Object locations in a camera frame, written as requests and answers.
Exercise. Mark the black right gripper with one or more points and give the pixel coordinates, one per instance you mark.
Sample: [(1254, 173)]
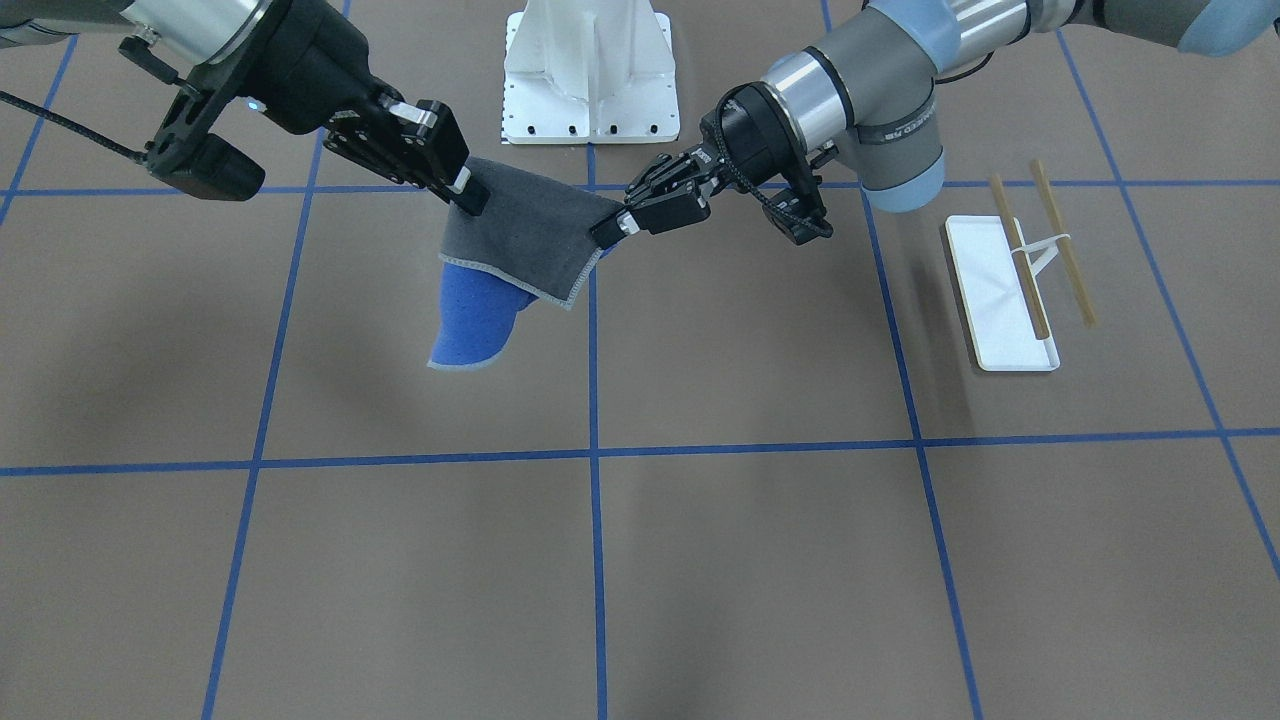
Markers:
[(308, 82)]

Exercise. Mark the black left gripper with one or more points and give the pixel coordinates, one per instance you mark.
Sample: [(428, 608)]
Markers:
[(752, 128)]

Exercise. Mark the grey and blue towel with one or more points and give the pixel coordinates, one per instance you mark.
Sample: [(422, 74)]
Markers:
[(532, 241)]

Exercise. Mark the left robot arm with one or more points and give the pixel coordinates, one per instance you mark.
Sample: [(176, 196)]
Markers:
[(865, 95)]

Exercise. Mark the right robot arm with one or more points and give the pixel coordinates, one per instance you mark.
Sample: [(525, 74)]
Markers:
[(181, 33)]

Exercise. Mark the white towel rack with wooden bars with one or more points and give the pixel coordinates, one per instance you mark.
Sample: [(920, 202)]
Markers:
[(996, 270)]

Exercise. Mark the white camera mast with base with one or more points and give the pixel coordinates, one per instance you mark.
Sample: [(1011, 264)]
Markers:
[(589, 72)]

